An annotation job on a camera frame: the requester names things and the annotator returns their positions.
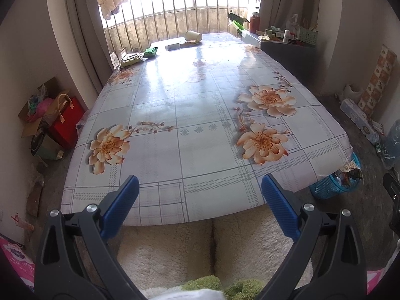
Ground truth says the long white package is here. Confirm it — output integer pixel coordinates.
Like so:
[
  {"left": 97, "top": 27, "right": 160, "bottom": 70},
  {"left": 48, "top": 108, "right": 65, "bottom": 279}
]
[{"left": 340, "top": 98, "right": 380, "bottom": 144}]

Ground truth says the white handled plastic bag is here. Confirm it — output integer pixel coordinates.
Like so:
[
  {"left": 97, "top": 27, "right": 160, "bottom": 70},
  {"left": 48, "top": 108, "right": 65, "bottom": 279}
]
[{"left": 286, "top": 14, "right": 301, "bottom": 33}]

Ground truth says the red gift bag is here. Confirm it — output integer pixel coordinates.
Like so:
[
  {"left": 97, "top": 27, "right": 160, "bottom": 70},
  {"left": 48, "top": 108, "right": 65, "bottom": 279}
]
[{"left": 48, "top": 94, "right": 86, "bottom": 149}]

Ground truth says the blue plastic basket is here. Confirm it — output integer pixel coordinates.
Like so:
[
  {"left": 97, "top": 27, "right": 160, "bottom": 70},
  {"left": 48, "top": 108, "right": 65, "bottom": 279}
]
[{"left": 309, "top": 153, "right": 363, "bottom": 200}]

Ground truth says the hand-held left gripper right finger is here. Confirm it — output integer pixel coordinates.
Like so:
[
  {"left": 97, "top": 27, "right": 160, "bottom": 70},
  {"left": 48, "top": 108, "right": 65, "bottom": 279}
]
[{"left": 256, "top": 174, "right": 368, "bottom": 300}]

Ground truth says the metal window railing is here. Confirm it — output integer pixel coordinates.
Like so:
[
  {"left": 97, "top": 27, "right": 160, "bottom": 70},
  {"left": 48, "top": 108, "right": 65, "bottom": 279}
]
[{"left": 103, "top": 0, "right": 260, "bottom": 54}]

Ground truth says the green and white carton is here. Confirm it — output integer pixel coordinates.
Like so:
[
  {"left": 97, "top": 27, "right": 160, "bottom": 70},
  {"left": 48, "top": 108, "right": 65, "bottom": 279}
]
[{"left": 227, "top": 11, "right": 251, "bottom": 36}]

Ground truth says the pink printed bag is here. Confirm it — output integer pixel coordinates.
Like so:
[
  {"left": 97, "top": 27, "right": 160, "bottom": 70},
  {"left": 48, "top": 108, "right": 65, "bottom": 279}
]
[{"left": 0, "top": 236, "right": 36, "bottom": 293}]

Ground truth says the green fluffy cloth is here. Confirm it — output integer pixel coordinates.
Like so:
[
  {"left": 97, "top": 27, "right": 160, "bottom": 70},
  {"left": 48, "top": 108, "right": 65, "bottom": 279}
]
[{"left": 181, "top": 275, "right": 266, "bottom": 300}]

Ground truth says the light green packet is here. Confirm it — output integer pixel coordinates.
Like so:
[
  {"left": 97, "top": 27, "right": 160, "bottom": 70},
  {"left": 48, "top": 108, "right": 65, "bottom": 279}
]
[{"left": 120, "top": 53, "right": 144, "bottom": 68}]

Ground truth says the small printed box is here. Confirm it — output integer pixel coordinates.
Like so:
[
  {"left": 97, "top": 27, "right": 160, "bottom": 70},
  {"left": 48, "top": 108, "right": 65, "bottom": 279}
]
[{"left": 110, "top": 47, "right": 127, "bottom": 69}]

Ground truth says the paper cup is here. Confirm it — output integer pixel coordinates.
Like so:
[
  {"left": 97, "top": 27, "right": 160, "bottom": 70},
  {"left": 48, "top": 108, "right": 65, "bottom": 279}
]
[{"left": 184, "top": 29, "right": 203, "bottom": 43}]

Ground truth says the open cardboard box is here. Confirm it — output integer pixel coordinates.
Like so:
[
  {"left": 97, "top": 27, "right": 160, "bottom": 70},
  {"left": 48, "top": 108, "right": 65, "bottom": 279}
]
[{"left": 18, "top": 76, "right": 60, "bottom": 138}]

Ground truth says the red thermos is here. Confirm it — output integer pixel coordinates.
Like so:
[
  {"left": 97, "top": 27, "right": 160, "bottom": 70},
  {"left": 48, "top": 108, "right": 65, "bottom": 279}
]
[{"left": 249, "top": 12, "right": 261, "bottom": 33}]

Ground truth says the olive cardboard box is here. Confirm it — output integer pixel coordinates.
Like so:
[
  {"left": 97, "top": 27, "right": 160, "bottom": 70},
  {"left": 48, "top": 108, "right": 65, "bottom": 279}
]
[{"left": 31, "top": 131, "right": 65, "bottom": 161}]

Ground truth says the crumpled white plastic bag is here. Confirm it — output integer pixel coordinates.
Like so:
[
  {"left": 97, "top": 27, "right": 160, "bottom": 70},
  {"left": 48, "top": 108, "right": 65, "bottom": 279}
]
[{"left": 339, "top": 84, "right": 365, "bottom": 102}]

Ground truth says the large water jug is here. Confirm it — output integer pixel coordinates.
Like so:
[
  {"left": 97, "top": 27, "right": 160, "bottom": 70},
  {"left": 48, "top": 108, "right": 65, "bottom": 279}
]
[{"left": 379, "top": 122, "right": 400, "bottom": 169}]

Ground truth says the brown brick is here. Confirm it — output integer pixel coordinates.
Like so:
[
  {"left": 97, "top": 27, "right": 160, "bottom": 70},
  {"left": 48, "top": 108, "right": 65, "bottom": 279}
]
[{"left": 26, "top": 181, "right": 43, "bottom": 218}]

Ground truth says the tile-patterned roll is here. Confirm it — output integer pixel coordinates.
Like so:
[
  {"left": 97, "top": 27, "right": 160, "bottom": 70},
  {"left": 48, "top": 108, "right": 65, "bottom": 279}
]
[{"left": 358, "top": 44, "right": 397, "bottom": 116}]

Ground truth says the green storage basket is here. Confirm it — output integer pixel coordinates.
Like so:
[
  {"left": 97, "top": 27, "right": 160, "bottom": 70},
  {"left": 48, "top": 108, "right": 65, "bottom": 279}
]
[{"left": 297, "top": 26, "right": 319, "bottom": 46}]

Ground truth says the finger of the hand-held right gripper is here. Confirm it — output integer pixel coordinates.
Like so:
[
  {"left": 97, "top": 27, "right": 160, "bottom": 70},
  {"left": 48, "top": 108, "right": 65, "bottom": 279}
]
[{"left": 383, "top": 172, "right": 400, "bottom": 251}]

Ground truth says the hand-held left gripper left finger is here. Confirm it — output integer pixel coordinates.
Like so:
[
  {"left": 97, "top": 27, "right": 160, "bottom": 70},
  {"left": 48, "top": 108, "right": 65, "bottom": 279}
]
[{"left": 35, "top": 175, "right": 147, "bottom": 300}]

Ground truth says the floral tablecloth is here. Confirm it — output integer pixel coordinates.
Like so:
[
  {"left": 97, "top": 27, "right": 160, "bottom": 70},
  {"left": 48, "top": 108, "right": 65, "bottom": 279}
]
[{"left": 61, "top": 32, "right": 352, "bottom": 227}]

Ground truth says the grey cabinet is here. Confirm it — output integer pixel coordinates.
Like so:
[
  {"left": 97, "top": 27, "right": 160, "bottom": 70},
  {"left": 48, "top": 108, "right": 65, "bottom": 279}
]
[{"left": 241, "top": 30, "right": 316, "bottom": 79}]

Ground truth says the beige curtain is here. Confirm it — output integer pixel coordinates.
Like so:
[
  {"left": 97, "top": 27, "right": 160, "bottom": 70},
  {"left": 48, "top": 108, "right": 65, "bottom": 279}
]
[
  {"left": 259, "top": 0, "right": 322, "bottom": 35},
  {"left": 62, "top": 0, "right": 115, "bottom": 85}
]

